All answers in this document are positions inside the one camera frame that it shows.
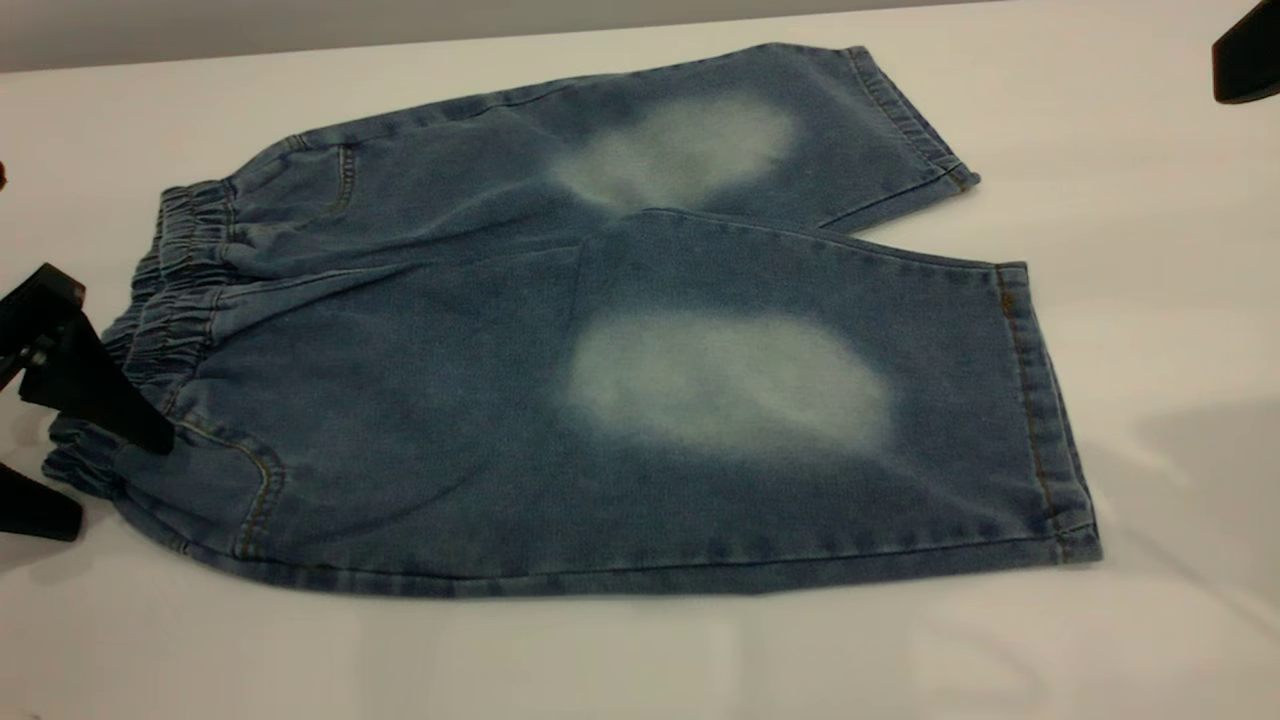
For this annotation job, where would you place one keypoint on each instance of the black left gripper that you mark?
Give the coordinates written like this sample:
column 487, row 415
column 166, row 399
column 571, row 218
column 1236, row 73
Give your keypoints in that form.
column 40, row 305

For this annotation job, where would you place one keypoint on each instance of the blue denim pants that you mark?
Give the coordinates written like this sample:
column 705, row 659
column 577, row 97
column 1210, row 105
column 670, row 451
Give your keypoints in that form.
column 450, row 400

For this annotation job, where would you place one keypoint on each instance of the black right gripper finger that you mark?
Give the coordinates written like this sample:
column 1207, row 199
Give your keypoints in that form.
column 1255, row 55

